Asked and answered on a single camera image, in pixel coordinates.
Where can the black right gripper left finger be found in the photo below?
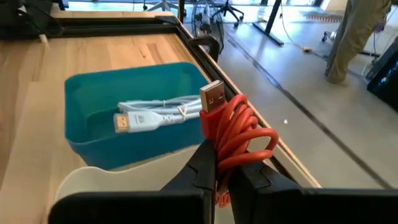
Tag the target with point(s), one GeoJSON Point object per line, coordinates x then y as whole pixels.
{"type": "Point", "coordinates": [186, 202]}

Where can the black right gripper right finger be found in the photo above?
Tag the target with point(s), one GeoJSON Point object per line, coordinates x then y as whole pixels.
{"type": "Point", "coordinates": [280, 205]}

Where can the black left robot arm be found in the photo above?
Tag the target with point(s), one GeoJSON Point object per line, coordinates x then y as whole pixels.
{"type": "Point", "coordinates": [25, 18]}

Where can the beige plastic bin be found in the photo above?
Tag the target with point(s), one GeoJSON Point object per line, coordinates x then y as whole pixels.
{"type": "Point", "coordinates": [124, 180]}

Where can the teal plastic bin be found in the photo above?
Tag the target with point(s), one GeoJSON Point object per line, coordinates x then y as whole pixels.
{"type": "Point", "coordinates": [93, 93]}

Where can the black equipment stand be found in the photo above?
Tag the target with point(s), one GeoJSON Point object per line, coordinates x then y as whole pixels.
{"type": "Point", "coordinates": [385, 77]}

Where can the black desk leg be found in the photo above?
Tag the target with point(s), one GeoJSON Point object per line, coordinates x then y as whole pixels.
{"type": "Point", "coordinates": [270, 25]}

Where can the person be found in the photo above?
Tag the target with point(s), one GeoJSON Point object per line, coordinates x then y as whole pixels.
{"type": "Point", "coordinates": [348, 37]}

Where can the black floor fan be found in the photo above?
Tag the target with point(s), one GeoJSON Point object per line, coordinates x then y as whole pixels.
{"type": "Point", "coordinates": [206, 21]}

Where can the black office chair base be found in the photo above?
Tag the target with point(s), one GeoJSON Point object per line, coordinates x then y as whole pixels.
{"type": "Point", "coordinates": [231, 11]}

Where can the black frame clamp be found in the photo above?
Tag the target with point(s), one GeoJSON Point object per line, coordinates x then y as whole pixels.
{"type": "Point", "coordinates": [202, 40]}

